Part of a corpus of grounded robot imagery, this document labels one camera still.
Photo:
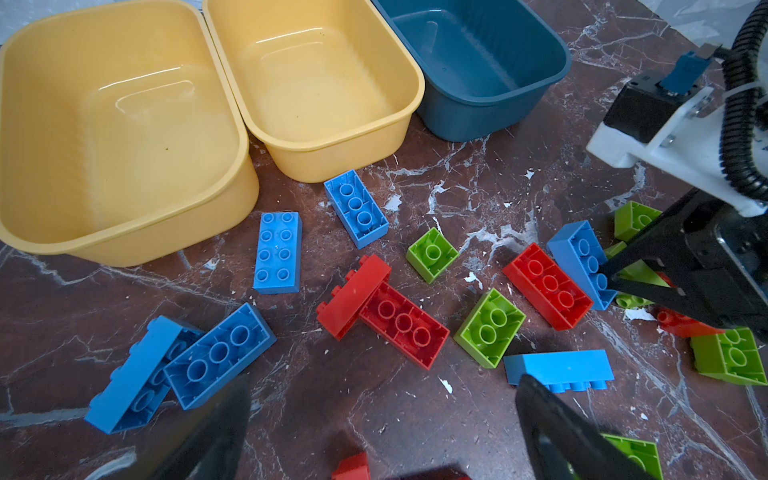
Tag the blue brick centre right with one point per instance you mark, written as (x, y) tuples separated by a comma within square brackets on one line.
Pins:
[(577, 251)]

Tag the red brick underside up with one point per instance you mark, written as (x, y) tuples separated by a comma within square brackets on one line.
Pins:
[(401, 322)]

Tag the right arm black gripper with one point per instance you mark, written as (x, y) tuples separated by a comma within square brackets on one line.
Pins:
[(702, 259)]

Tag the green brick bottom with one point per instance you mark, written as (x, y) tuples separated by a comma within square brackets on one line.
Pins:
[(643, 453)]

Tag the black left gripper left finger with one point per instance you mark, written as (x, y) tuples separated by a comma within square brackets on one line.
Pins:
[(214, 445)]

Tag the green brick underside up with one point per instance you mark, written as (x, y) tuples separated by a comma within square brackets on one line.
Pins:
[(490, 328)]

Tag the middle yellow plastic bin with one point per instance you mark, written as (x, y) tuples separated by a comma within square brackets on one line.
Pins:
[(326, 86)]

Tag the blue brick underside up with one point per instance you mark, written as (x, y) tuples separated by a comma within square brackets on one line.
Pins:
[(204, 368)]

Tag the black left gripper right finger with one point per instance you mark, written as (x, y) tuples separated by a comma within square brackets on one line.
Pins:
[(561, 444)]

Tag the teal plastic bin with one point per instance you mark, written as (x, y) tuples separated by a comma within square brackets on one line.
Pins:
[(487, 64)]

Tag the red brick bottom edge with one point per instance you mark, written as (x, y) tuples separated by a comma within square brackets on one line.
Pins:
[(353, 468)]

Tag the light blue brick on side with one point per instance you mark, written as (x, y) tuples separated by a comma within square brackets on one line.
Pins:
[(559, 372)]

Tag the yellow plastic bin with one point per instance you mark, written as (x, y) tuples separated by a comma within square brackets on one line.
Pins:
[(326, 86), (121, 141)]

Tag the blue brick near bin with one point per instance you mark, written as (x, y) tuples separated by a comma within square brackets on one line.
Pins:
[(359, 213)]

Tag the small green brick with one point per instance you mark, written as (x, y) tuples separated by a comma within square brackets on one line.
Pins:
[(431, 254)]

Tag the blue brick far left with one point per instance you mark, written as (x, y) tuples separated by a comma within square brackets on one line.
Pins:
[(139, 386)]

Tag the left yellow plastic bin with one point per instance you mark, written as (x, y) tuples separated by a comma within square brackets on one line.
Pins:
[(121, 141)]

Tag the blue brick studs up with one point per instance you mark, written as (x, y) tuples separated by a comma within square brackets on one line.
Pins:
[(277, 268)]

